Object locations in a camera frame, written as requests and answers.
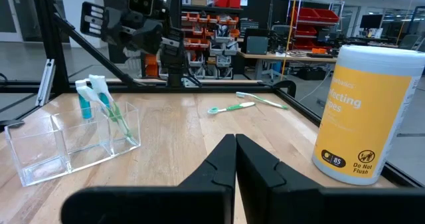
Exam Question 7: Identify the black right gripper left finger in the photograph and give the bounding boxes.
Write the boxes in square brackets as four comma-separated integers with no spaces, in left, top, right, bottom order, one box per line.
[60,134,237,224]

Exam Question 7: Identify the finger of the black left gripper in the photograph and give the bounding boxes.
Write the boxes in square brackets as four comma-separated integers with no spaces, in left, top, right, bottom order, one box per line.
[131,19,149,55]
[147,19,163,55]

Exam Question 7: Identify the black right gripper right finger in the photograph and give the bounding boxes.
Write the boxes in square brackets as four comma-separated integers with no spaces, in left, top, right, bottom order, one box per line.
[236,134,425,224]

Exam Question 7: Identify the green white toothbrush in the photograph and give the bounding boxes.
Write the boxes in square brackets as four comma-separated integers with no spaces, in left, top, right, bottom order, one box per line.
[76,85,139,148]
[235,91,290,111]
[88,74,133,142]
[207,101,256,116]

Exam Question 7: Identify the orange bin shelf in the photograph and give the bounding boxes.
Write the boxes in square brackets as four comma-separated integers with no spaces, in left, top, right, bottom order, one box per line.
[181,0,244,82]

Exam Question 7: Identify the silver aluminium extrusion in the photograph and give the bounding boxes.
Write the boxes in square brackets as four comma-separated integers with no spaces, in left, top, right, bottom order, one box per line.
[35,58,56,107]

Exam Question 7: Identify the dark equipment case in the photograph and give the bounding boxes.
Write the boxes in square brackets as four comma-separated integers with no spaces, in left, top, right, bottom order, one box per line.
[244,27,270,56]

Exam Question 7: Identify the wooden workbench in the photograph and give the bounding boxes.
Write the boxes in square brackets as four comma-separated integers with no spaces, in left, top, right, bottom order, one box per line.
[238,50,339,82]

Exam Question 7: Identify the yellow disinfecting wipes canister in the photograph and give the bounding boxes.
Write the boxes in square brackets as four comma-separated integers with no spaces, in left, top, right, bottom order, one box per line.
[311,44,425,187]

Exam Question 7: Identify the black floor bag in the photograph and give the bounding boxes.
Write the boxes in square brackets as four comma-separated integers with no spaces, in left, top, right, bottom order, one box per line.
[296,66,328,82]

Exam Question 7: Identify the clear acrylic organizer box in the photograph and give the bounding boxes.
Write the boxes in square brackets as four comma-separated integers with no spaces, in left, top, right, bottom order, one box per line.
[4,100,142,187]

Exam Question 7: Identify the red bin rack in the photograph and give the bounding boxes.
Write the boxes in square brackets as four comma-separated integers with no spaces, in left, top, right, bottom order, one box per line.
[288,0,345,51]

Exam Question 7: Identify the black monitor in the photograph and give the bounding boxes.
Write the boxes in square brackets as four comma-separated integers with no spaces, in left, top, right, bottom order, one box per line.
[359,13,384,30]

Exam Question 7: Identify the office chair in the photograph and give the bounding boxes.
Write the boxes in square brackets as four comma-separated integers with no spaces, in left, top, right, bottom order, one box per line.
[397,33,422,51]

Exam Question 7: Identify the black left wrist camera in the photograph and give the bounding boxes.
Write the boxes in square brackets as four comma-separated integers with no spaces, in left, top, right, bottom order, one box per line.
[127,0,157,18]

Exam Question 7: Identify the black corner bracket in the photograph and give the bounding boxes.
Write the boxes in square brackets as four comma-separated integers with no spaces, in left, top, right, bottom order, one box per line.
[272,79,298,99]

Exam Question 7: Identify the yellow hanging cable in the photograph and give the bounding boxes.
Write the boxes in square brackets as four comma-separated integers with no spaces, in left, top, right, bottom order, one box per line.
[280,0,299,81]

